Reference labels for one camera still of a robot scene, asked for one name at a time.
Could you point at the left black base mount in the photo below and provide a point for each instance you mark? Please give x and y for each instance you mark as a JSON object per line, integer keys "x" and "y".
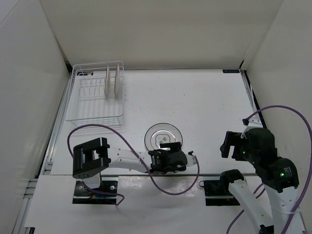
{"x": 82, "y": 195}

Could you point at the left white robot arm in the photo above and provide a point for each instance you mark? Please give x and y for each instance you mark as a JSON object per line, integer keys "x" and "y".
{"x": 92, "y": 157}

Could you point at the orange patterned plate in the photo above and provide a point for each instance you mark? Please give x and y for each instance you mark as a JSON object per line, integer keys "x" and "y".
{"x": 107, "y": 81}

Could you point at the white wire dish rack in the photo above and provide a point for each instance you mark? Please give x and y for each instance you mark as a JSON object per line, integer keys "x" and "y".
{"x": 87, "y": 103}

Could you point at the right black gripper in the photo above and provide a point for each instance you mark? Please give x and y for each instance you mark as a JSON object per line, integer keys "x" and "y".
{"x": 231, "y": 139}

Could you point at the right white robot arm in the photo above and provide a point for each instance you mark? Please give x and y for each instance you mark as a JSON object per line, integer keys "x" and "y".
{"x": 278, "y": 175}

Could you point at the green rimmed white plate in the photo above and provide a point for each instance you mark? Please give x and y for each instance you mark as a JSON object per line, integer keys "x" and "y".
{"x": 161, "y": 133}

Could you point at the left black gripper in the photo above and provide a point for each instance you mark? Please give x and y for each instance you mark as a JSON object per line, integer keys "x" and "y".
{"x": 173, "y": 146}

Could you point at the pink rimmed plate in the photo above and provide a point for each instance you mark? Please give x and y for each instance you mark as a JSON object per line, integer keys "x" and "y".
{"x": 117, "y": 78}

